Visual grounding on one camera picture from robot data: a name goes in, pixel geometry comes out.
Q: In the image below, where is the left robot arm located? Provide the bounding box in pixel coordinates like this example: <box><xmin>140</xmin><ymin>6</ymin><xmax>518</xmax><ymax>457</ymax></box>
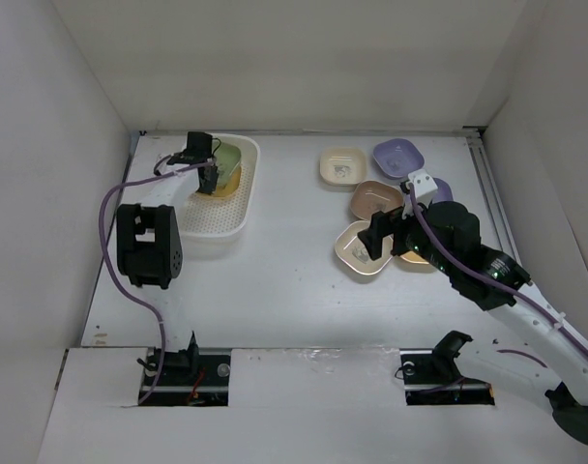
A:
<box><xmin>115</xmin><ymin>131</ymin><xmax>221</xmax><ymax>384</ymax></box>

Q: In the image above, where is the green panda plate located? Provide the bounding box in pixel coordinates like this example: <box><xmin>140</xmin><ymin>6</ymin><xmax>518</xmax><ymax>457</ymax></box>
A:
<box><xmin>213</xmin><ymin>139</ymin><xmax>242</xmax><ymax>188</ymax></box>

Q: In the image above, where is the cream panda plate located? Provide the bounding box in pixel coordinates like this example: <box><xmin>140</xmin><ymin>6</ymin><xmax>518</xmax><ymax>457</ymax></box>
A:
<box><xmin>319</xmin><ymin>147</ymin><xmax>368</xmax><ymax>187</ymax></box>
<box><xmin>334</xmin><ymin>220</ymin><xmax>393</xmax><ymax>283</ymax></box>

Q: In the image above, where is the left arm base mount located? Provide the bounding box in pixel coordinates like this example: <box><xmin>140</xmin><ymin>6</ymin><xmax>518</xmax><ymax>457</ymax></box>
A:
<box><xmin>137</xmin><ymin>333</ymin><xmax>232</xmax><ymax>407</ymax></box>

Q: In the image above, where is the purple panda plate near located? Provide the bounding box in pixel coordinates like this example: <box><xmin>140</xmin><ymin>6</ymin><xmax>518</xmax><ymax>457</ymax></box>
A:
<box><xmin>432</xmin><ymin>178</ymin><xmax>454</xmax><ymax>203</ymax></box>

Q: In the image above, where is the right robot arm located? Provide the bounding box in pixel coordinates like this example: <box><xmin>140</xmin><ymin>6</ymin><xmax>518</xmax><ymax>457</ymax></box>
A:
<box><xmin>358</xmin><ymin>202</ymin><xmax>588</xmax><ymax>446</ymax></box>

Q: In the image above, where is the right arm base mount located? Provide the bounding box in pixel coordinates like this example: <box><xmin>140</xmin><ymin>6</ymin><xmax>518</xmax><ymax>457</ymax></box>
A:
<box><xmin>394</xmin><ymin>331</ymin><xmax>495</xmax><ymax>406</ymax></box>

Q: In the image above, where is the purple panda plate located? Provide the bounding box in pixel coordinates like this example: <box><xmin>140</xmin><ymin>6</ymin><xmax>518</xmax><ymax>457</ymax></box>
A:
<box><xmin>372</xmin><ymin>138</ymin><xmax>425</xmax><ymax>180</ymax></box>
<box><xmin>432</xmin><ymin>178</ymin><xmax>454</xmax><ymax>203</ymax></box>

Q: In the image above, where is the brown panda plate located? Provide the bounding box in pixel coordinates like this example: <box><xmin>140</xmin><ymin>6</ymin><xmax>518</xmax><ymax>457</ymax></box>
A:
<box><xmin>349</xmin><ymin>180</ymin><xmax>404</xmax><ymax>220</ymax></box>

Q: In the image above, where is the white perforated plastic bin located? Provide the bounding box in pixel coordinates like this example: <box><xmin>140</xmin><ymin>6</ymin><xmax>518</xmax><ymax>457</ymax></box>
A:
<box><xmin>176</xmin><ymin>133</ymin><xmax>261</xmax><ymax>260</ymax></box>

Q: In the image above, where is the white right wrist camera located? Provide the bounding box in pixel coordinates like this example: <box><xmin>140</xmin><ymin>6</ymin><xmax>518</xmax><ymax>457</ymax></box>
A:
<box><xmin>402</xmin><ymin>169</ymin><xmax>438</xmax><ymax>218</ymax></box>

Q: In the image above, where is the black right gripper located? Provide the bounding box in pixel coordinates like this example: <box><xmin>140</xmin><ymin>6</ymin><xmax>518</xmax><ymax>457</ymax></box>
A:
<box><xmin>357</xmin><ymin>193</ymin><xmax>456</xmax><ymax>276</ymax></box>

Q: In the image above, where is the yellow panda plate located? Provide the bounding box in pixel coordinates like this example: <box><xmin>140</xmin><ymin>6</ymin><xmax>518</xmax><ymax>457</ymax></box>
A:
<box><xmin>394</xmin><ymin>251</ymin><xmax>437</xmax><ymax>275</ymax></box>
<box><xmin>196</xmin><ymin>166</ymin><xmax>242</xmax><ymax>198</ymax></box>

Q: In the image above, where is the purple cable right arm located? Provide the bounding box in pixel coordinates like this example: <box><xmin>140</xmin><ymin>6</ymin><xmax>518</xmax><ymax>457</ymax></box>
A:
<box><xmin>399</xmin><ymin>179</ymin><xmax>588</xmax><ymax>362</ymax></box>

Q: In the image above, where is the purple panda plate far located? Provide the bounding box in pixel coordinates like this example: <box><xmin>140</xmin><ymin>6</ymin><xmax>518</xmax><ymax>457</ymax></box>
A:
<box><xmin>372</xmin><ymin>138</ymin><xmax>425</xmax><ymax>180</ymax></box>

